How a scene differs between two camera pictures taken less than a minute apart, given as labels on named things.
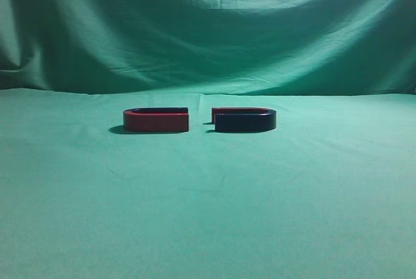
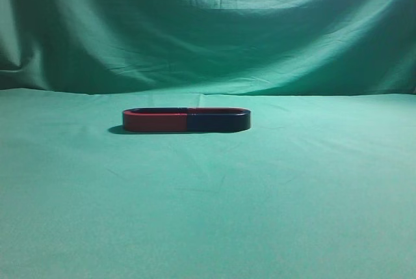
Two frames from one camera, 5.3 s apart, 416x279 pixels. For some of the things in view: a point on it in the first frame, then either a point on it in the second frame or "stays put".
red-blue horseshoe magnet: [244, 119] -> [217, 119]
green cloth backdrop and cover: [329, 193] stays put
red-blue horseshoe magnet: [158, 119] stays put
